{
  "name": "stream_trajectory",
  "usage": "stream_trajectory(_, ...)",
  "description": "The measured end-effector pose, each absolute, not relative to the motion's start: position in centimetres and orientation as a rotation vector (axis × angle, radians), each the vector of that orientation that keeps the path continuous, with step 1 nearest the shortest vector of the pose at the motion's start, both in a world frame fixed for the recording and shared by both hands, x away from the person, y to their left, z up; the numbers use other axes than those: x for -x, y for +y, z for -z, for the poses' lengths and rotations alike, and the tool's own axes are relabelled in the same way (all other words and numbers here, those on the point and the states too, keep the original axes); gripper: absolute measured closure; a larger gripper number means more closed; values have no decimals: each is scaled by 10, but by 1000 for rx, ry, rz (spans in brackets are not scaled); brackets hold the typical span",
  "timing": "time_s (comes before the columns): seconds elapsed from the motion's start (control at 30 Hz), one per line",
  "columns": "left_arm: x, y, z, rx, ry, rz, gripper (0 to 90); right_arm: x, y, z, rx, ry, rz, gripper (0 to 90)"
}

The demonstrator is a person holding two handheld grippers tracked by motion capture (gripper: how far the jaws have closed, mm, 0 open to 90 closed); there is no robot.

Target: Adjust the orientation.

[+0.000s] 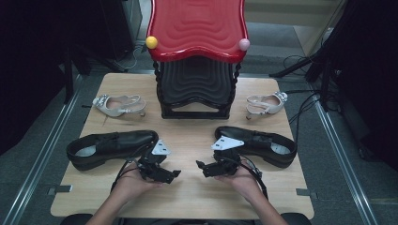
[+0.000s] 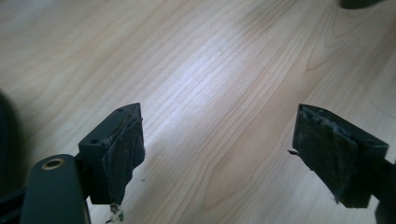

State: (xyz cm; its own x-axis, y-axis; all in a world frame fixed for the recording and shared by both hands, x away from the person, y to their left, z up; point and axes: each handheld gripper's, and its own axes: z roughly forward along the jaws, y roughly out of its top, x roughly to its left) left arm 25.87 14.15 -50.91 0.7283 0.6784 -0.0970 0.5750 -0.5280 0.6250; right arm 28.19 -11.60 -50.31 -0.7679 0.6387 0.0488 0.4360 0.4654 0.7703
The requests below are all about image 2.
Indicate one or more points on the black rack base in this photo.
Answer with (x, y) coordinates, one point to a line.
(358, 3)

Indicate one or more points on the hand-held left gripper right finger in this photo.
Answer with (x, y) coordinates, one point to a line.
(330, 155)

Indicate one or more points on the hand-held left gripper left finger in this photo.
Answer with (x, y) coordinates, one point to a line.
(121, 149)

